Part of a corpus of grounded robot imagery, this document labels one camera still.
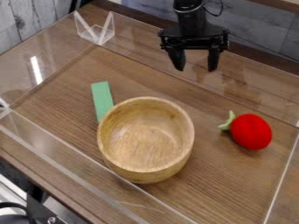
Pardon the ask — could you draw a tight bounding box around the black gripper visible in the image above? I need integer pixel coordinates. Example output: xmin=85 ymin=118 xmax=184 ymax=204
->
xmin=157 ymin=8 xmax=229 ymax=72

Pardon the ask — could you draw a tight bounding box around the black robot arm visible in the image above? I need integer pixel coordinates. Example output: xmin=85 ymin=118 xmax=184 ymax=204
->
xmin=157 ymin=0 xmax=229 ymax=72

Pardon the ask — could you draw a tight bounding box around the black metal stand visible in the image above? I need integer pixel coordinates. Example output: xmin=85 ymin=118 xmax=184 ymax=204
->
xmin=26 ymin=186 xmax=66 ymax=224

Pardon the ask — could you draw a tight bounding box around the clear acrylic corner bracket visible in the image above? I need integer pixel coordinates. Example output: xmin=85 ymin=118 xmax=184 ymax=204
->
xmin=73 ymin=11 xmax=114 ymax=46

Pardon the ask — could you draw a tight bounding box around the brown wooden bowl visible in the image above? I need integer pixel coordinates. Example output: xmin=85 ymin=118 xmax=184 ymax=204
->
xmin=97 ymin=96 xmax=194 ymax=184

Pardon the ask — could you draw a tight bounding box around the red toy strawberry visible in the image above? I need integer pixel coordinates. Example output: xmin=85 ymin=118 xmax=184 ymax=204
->
xmin=217 ymin=110 xmax=273 ymax=151

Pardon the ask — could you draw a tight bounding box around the green flat stick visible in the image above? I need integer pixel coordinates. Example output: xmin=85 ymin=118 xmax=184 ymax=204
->
xmin=90 ymin=81 xmax=114 ymax=121

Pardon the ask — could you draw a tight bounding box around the black cable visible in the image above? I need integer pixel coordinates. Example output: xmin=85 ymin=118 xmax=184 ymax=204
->
xmin=0 ymin=202 xmax=33 ymax=224

